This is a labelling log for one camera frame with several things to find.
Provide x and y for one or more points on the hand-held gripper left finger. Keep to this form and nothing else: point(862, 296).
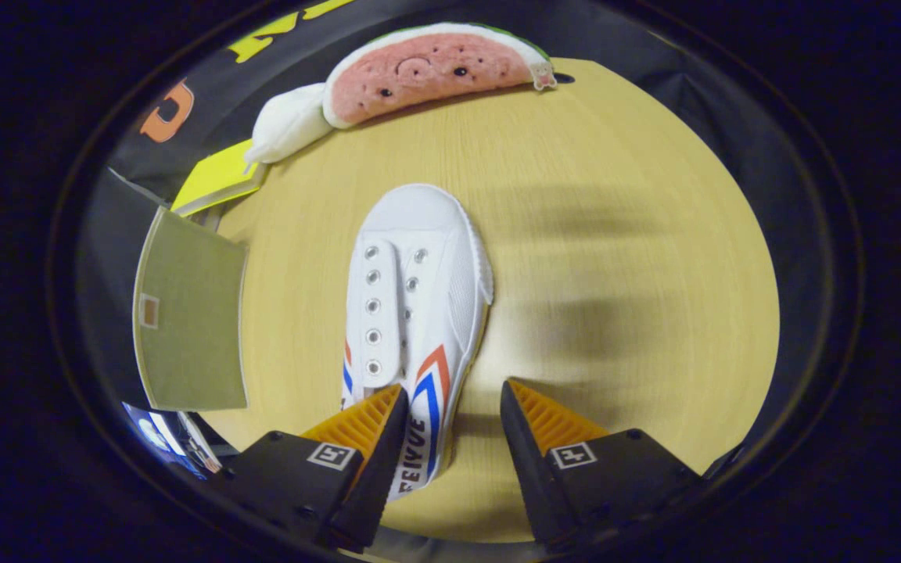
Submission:
point(384, 469)

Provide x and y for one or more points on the translucent storage box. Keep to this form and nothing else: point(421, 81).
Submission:
point(192, 313)

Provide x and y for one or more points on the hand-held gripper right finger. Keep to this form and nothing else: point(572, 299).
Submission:
point(529, 469)

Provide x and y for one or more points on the white plush toy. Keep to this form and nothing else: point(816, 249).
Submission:
point(286, 125)

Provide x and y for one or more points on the yellow book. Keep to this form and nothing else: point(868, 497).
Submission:
point(220, 176)

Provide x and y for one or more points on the white canvas shoe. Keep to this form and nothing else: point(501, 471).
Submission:
point(427, 297)

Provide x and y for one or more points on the watermelon slice plush toy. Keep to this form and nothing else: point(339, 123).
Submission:
point(419, 74)

